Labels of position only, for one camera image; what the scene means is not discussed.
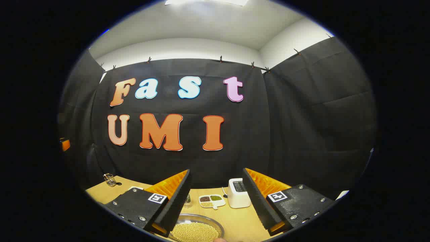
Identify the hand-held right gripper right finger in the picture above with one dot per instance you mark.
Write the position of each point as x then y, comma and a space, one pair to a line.
258, 205

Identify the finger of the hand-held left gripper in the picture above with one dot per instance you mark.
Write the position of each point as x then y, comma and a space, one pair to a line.
65, 145

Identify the black backdrop cloth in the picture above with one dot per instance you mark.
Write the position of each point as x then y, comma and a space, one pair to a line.
295, 127

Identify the white toaster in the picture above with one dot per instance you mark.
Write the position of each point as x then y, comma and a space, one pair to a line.
238, 198

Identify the clear plastic water bottle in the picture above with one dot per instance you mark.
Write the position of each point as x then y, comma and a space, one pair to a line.
187, 199

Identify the ceiling light panel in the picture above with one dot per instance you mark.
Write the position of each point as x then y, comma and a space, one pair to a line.
205, 2

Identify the white divided bean dish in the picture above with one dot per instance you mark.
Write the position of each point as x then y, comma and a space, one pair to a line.
211, 201

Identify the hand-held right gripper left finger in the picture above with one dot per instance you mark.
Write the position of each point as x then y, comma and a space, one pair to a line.
176, 205

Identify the pile of yellow soybeans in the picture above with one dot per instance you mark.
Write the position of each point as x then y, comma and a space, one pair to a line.
195, 232

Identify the stainless steel pot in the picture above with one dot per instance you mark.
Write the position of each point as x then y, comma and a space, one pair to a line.
215, 223

